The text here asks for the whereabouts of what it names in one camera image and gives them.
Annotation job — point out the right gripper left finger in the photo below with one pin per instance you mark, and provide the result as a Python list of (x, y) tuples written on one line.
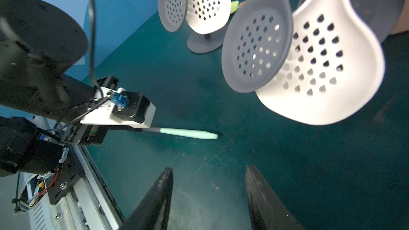
[(152, 213)]

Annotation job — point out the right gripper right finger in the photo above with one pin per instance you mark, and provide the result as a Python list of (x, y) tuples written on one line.
[(266, 210)]

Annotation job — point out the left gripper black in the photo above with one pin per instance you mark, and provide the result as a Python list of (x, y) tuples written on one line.
[(85, 135)]

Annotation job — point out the grey skimmer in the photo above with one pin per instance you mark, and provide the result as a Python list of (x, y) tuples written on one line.
[(183, 132)]

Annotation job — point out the dark grey utensil rack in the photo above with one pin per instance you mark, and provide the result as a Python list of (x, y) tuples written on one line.
[(201, 44)]

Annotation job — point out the cream skimmer wooden handle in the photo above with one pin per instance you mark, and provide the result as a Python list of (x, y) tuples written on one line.
[(334, 67), (207, 16)]

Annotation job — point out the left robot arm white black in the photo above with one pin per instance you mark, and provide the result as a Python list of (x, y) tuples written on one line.
[(39, 42)]

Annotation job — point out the pink pot with flowers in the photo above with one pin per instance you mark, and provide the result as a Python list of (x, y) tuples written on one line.
[(402, 24)]

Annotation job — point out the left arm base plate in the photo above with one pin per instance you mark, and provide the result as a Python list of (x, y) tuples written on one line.
[(53, 185)]

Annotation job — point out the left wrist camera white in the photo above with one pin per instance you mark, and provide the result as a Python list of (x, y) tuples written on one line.
[(122, 107)]

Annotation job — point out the small green trowel wooden handle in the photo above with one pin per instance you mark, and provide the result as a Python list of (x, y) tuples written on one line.
[(234, 6)]

